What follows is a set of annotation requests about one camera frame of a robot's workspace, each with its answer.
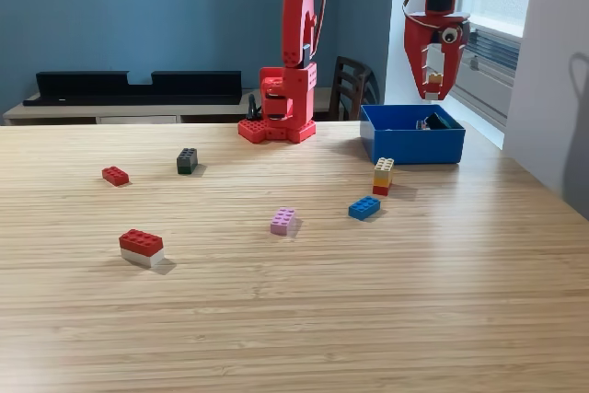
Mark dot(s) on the dark wooden chair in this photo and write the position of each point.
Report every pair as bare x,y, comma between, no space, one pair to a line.
352,64

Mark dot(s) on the red and white brick stack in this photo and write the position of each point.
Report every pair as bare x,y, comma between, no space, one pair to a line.
140,246

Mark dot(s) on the yellow red white brick stack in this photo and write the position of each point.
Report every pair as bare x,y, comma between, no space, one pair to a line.
434,84

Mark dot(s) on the pink lego brick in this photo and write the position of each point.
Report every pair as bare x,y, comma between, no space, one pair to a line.
282,221

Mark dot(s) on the blue plastic bin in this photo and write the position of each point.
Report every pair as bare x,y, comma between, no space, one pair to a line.
414,146

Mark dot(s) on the small red lego brick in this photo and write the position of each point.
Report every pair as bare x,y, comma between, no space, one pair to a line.
115,176

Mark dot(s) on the blue lego brick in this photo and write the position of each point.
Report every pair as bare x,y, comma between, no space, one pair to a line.
363,208

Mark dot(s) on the dark grey lego brick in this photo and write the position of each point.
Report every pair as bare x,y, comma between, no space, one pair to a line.
187,162

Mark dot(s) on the beige orange red brick stack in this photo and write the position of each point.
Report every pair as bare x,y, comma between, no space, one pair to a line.
383,176

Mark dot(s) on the pale wooden sideboard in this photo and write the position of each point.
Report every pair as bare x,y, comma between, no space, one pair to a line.
223,110

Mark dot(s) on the green lego brick stack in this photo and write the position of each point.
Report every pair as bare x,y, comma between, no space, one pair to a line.
437,121

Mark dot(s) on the grey window vent grille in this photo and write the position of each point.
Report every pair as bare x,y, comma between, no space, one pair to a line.
492,48

